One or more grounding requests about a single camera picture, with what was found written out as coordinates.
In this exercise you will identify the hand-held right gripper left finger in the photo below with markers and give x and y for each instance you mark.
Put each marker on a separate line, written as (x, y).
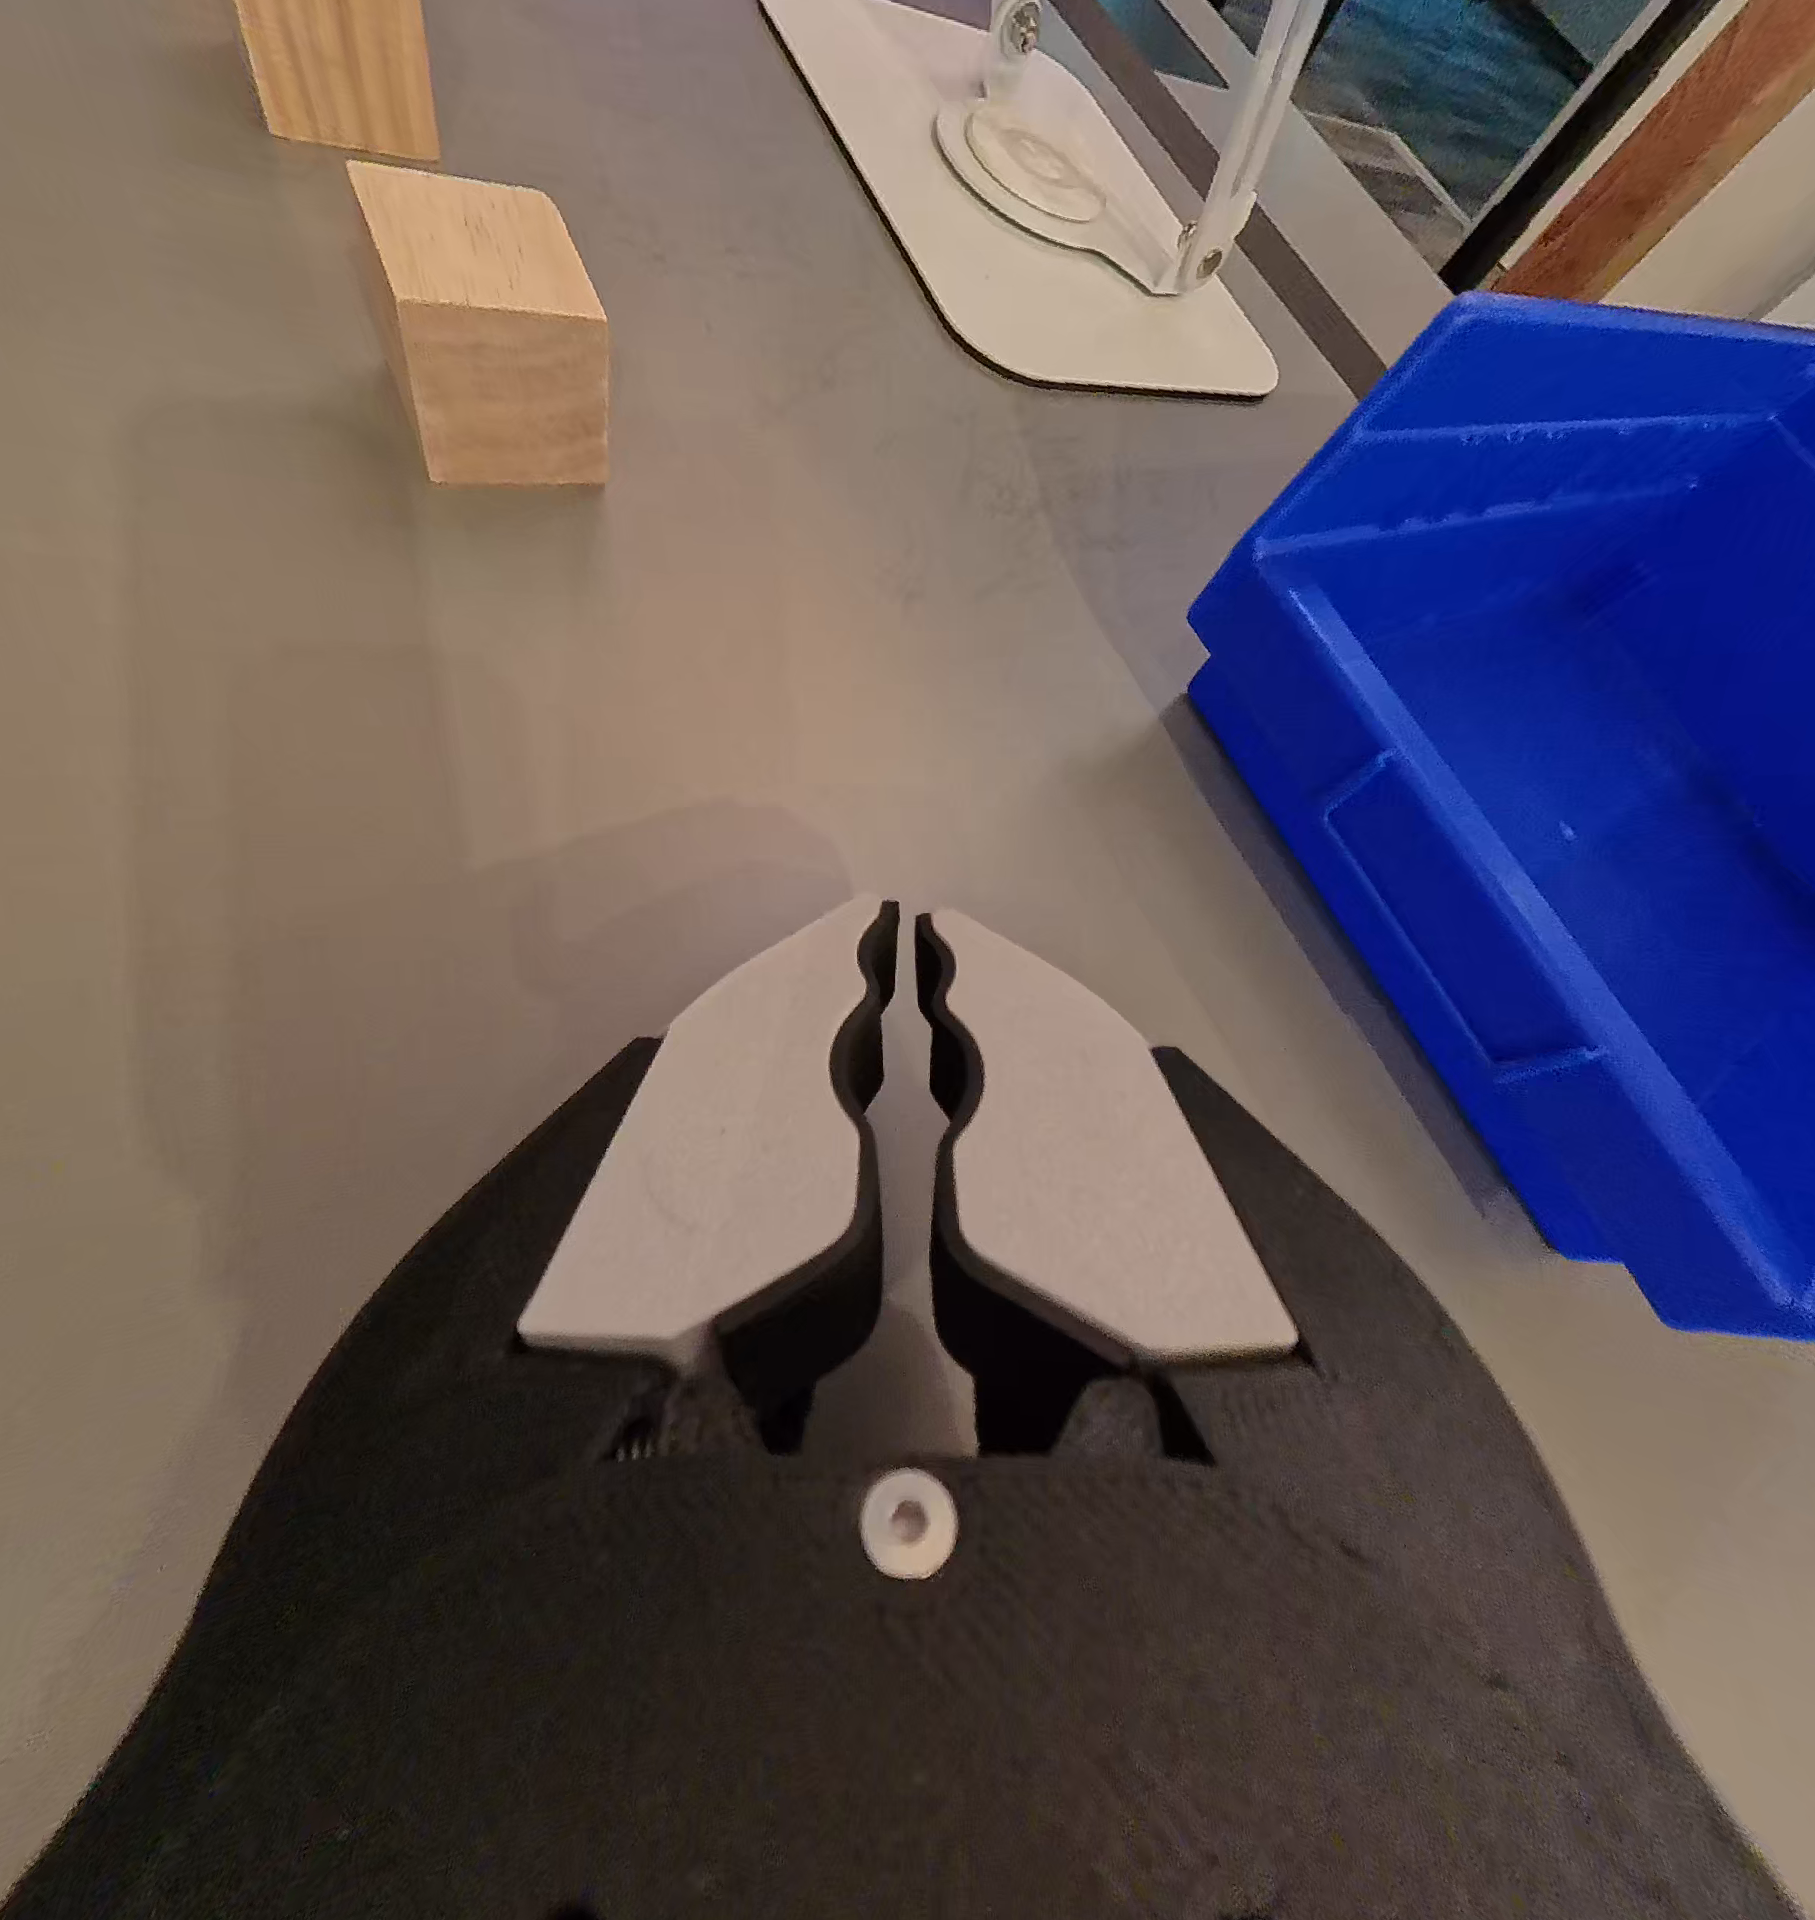
(696, 1186)

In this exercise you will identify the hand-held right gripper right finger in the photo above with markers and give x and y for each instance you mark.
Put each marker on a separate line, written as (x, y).
(1110, 1186)

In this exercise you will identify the blue plastic bin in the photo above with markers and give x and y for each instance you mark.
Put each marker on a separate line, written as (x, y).
(1599, 898)

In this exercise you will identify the wooden cube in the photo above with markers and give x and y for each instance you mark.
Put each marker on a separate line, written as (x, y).
(345, 68)
(479, 331)

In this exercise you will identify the grey desk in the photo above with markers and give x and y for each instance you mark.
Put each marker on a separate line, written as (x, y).
(399, 721)

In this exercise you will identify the brown wooden beam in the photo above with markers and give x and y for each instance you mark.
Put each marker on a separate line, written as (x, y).
(1675, 163)

